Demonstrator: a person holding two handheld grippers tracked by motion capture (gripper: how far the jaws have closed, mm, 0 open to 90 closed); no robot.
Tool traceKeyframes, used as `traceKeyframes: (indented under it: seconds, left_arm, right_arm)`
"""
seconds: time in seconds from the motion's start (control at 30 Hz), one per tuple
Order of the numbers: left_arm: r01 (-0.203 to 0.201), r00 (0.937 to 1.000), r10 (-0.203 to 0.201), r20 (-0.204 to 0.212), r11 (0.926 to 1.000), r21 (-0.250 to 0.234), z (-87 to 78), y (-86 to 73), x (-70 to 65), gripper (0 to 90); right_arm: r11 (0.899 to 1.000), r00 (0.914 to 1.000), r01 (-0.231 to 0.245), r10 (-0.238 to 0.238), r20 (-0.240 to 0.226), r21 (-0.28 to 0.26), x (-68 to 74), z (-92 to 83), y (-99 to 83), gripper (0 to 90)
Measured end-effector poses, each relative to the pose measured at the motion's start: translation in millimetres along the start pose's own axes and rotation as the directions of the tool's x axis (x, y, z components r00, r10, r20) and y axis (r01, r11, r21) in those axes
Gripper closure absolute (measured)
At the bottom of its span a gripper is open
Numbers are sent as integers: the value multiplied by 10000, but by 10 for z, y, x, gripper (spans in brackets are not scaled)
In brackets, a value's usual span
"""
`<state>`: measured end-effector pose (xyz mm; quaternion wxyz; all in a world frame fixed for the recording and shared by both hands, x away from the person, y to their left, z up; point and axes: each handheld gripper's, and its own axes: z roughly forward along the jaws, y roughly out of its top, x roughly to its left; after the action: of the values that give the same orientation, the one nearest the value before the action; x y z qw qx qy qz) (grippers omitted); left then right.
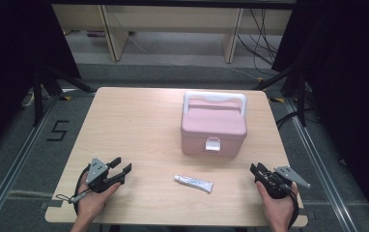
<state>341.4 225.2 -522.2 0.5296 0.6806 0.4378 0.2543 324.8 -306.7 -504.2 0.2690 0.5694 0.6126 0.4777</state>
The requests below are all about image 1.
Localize white ointment tube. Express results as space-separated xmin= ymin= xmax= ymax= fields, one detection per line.
xmin=173 ymin=174 xmax=214 ymax=194

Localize black metal stand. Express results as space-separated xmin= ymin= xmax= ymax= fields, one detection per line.
xmin=32 ymin=63 xmax=98 ymax=128
xmin=252 ymin=63 xmax=308 ymax=129

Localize grey lanyard clip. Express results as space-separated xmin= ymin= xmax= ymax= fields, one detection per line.
xmin=55 ymin=188 xmax=93 ymax=205

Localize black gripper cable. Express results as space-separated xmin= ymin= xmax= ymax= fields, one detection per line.
xmin=72 ymin=163 xmax=92 ymax=216
xmin=287 ymin=185 xmax=300 ymax=230

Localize bundle of black cables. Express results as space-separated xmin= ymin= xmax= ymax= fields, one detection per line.
xmin=236 ymin=8 xmax=281 ymax=77

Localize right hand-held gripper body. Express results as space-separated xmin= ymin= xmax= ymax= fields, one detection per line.
xmin=257 ymin=165 xmax=312 ymax=200

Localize person's left hand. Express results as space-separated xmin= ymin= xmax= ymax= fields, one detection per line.
xmin=75 ymin=173 xmax=123 ymax=224

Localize person's right hand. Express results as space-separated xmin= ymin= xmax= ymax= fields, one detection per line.
xmin=255 ymin=182 xmax=299 ymax=227

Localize black curtain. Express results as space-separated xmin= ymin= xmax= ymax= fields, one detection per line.
xmin=271 ymin=0 xmax=369 ymax=228
xmin=0 ymin=0 xmax=81 ymax=160

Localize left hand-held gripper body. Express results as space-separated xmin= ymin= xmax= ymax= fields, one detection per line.
xmin=85 ymin=157 xmax=123 ymax=194

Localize pink storage box with handle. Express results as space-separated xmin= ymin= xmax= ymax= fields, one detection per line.
xmin=180 ymin=90 xmax=248 ymax=159

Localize metal floor rail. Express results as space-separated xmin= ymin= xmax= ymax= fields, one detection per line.
xmin=283 ymin=96 xmax=358 ymax=232
xmin=0 ymin=96 xmax=61 ymax=232

